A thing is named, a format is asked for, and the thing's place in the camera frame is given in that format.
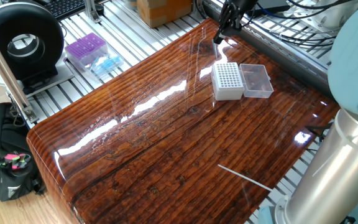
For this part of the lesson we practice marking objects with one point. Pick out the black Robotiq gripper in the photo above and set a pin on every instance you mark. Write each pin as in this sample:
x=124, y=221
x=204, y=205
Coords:
x=244, y=7

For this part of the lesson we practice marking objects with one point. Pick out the blue-grey pipette tip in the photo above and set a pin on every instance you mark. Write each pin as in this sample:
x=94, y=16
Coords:
x=215, y=49

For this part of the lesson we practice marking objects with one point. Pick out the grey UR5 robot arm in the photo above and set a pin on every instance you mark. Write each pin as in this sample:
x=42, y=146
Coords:
x=337, y=174

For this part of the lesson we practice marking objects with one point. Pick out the white pipette tip holder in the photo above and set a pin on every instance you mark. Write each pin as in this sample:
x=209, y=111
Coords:
x=227, y=81

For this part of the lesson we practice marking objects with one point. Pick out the clear plastic holder lid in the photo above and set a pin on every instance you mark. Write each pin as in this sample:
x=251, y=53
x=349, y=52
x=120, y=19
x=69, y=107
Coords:
x=256, y=81

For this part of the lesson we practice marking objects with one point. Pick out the purple pipette tip box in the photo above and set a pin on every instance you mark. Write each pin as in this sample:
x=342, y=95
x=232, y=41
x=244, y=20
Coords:
x=85, y=46

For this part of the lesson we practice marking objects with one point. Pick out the black power adapter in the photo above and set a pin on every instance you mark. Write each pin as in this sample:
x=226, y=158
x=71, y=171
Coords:
x=275, y=3

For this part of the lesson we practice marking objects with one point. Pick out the cardboard box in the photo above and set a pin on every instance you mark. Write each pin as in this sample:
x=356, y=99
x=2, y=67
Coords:
x=163, y=12

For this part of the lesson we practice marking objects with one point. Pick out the white plastic appliance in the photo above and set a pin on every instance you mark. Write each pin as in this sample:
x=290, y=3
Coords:
x=340, y=14

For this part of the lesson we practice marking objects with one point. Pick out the clear tray blue items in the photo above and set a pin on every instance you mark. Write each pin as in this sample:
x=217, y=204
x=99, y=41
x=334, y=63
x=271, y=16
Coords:
x=106, y=64

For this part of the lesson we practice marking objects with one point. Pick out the black keyboard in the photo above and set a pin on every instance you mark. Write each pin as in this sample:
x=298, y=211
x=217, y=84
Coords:
x=65, y=7

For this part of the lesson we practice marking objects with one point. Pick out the black backpack with pink trim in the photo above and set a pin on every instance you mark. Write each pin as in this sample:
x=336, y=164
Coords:
x=8, y=174

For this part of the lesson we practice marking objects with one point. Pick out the short aluminium profile post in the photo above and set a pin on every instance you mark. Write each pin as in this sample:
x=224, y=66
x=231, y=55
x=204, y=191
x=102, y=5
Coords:
x=92, y=11

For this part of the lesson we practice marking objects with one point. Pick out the slanted aluminium frame post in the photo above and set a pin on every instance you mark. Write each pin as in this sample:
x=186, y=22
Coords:
x=8, y=81

